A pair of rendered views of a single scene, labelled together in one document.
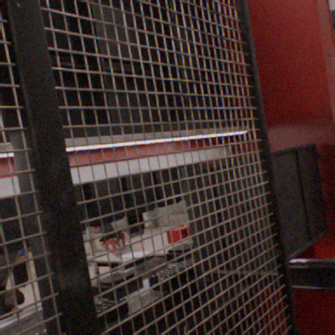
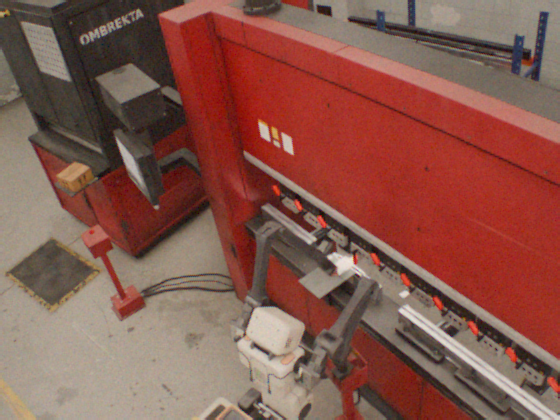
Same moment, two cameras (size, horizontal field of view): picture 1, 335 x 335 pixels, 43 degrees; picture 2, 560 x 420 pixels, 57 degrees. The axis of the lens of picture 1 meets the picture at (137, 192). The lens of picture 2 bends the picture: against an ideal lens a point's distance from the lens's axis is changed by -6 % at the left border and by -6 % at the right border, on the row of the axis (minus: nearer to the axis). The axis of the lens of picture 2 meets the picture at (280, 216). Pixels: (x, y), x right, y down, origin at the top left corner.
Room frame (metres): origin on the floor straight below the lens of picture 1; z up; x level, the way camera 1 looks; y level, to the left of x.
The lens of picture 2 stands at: (1.38, 2.18, 3.20)
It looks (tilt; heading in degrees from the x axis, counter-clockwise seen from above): 40 degrees down; 288
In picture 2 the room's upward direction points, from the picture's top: 10 degrees counter-clockwise
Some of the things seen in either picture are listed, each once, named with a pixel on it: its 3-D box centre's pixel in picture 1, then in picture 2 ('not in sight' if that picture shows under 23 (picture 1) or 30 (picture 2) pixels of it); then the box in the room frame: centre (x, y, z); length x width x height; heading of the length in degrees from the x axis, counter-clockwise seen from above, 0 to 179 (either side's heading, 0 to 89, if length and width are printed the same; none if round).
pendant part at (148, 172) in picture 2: not in sight; (140, 164); (3.05, -0.32, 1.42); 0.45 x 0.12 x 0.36; 135
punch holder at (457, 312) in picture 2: not in sight; (458, 308); (1.17, 0.54, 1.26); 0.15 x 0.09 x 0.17; 139
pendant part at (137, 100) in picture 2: not in sight; (145, 141); (3.02, -0.42, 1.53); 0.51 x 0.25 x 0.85; 135
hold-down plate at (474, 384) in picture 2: not in sight; (481, 390); (1.03, 0.74, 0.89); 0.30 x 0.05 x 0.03; 139
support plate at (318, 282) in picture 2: (115, 256); (327, 277); (1.85, 0.15, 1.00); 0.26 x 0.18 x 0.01; 49
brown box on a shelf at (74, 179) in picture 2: not in sight; (73, 176); (3.93, -0.71, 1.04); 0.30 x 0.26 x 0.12; 151
